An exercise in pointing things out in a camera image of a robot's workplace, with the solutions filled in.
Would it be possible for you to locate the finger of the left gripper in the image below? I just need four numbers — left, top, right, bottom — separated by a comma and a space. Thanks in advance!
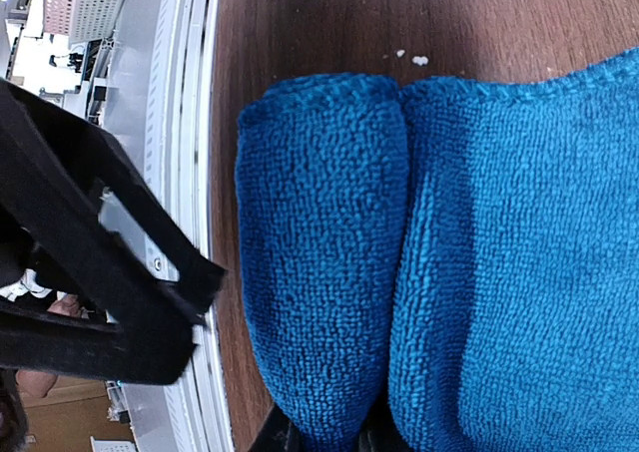
1, 292, 206, 385
1, 81, 224, 312

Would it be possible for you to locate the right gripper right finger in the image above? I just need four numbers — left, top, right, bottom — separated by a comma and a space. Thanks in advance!
357, 414, 412, 452

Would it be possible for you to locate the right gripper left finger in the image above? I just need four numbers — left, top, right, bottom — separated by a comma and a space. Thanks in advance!
249, 405, 303, 452

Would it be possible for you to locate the blue towel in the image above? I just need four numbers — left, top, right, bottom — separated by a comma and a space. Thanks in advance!
236, 50, 638, 451

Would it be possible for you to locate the front aluminium rail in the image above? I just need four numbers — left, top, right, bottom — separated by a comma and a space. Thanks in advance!
99, 0, 236, 452

